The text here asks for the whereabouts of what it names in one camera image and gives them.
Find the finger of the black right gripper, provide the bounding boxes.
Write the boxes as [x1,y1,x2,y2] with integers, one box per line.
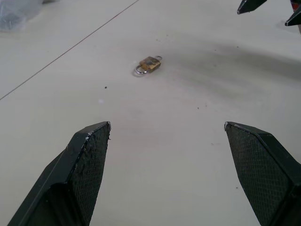
[285,8,301,27]
[237,0,268,15]

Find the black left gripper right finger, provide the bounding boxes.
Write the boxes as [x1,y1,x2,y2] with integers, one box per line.
[224,121,301,226]

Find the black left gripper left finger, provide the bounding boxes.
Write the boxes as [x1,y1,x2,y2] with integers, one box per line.
[7,121,112,226]

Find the small brass padlock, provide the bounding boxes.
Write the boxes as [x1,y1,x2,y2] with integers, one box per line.
[135,56,162,77]

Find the clear plastic bag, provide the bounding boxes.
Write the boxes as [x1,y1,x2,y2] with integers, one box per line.
[0,0,44,32]

